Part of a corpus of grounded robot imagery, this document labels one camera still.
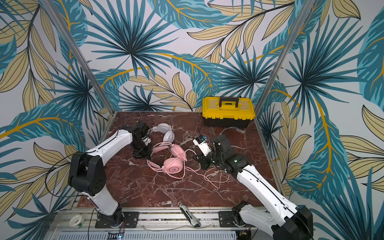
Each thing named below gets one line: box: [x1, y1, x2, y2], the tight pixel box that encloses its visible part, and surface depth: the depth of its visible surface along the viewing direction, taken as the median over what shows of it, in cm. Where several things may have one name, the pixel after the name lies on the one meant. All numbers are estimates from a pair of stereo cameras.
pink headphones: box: [147, 141, 188, 174], surface depth 79 cm
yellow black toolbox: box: [202, 96, 256, 129], surface depth 102 cm
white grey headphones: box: [150, 123, 175, 143], surface depth 102 cm
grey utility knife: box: [179, 201, 202, 228], surface depth 75 cm
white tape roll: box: [69, 214, 85, 227], surface depth 73 cm
